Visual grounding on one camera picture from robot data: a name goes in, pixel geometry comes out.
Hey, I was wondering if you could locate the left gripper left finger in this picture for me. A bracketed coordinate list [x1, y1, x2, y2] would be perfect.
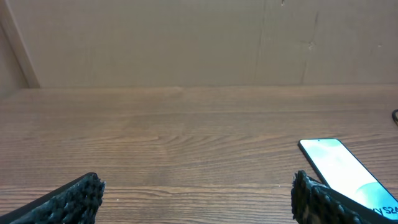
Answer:
[1, 172, 105, 224]

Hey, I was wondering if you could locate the blue screen smartphone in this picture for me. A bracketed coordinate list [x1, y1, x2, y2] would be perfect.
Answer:
[298, 139, 397, 220]

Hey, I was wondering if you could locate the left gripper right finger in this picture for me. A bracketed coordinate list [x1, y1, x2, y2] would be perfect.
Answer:
[291, 170, 397, 224]

